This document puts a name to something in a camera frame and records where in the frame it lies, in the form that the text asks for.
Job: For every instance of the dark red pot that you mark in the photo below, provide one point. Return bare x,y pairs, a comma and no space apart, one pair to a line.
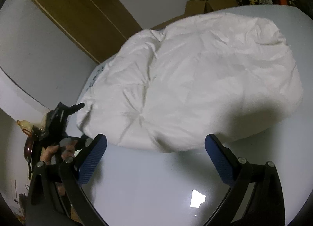
29,149

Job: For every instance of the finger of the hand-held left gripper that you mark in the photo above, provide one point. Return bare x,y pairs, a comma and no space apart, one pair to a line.
76,107

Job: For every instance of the cardboard box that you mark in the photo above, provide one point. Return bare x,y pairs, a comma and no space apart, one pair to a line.
195,7
222,2

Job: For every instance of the wooden wardrobe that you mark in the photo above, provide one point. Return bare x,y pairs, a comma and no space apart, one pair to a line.
80,13

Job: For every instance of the person's left hand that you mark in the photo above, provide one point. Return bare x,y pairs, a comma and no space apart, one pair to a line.
49,153

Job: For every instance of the white zip jacket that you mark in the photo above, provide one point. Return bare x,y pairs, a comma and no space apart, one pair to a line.
195,81

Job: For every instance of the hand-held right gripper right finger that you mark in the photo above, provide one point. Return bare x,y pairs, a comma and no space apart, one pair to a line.
218,162

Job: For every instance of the cooking oil bottle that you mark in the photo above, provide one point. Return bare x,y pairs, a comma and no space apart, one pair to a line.
24,126

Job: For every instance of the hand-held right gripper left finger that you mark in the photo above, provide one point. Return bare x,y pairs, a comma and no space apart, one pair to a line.
91,162

